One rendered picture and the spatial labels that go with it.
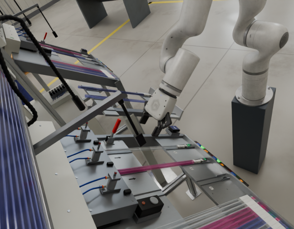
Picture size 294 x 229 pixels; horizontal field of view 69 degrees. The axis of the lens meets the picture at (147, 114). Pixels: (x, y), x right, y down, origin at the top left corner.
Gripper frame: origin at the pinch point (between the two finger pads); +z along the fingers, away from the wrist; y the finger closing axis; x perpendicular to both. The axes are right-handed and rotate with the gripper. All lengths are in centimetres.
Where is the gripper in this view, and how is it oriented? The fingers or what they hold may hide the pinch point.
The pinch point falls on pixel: (149, 127)
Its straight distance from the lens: 83.8
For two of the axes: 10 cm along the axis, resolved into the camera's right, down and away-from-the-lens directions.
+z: -4.6, 8.5, 2.5
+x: 7.2, 1.9, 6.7
